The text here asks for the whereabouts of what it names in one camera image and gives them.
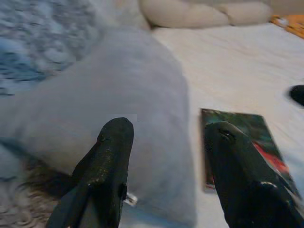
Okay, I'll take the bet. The blue patterned blanket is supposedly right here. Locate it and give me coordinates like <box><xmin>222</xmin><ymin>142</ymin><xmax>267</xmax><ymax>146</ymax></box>
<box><xmin>0</xmin><ymin>0</ymin><xmax>104</xmax><ymax>96</ymax></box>

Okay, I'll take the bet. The white swirl patterned sheet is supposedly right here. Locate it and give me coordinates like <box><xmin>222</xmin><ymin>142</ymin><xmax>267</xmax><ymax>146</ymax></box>
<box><xmin>0</xmin><ymin>142</ymin><xmax>75</xmax><ymax>228</ymax></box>

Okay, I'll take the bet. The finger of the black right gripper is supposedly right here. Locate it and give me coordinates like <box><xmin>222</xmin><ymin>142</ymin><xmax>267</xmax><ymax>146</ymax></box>
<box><xmin>289</xmin><ymin>85</ymin><xmax>304</xmax><ymax>107</ymax></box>

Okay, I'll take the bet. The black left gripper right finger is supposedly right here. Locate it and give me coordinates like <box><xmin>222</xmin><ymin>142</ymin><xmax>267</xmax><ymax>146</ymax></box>
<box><xmin>204</xmin><ymin>120</ymin><xmax>304</xmax><ymax>228</ymax></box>

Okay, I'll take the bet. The dark cover picture book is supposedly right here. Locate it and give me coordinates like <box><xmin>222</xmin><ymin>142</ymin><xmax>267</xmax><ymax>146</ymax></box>
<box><xmin>200</xmin><ymin>108</ymin><xmax>303</xmax><ymax>198</ymax></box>

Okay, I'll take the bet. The grey blue pillow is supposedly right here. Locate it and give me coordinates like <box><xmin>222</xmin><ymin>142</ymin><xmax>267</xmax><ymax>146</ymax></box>
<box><xmin>0</xmin><ymin>26</ymin><xmax>198</xmax><ymax>227</ymax></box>

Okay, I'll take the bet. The beige bolster pillow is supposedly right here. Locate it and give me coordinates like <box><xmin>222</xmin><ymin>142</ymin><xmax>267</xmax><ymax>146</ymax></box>
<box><xmin>139</xmin><ymin>0</ymin><xmax>229</xmax><ymax>29</ymax></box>
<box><xmin>224</xmin><ymin>2</ymin><xmax>273</xmax><ymax>27</ymax></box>

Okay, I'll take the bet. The yellow cartoon print blanket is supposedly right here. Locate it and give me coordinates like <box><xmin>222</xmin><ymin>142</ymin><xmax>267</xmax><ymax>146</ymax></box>
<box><xmin>270</xmin><ymin>14</ymin><xmax>304</xmax><ymax>40</ymax></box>

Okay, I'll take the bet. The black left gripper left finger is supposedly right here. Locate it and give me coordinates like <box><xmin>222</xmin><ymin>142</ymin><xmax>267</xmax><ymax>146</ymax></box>
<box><xmin>46</xmin><ymin>117</ymin><xmax>134</xmax><ymax>228</ymax></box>

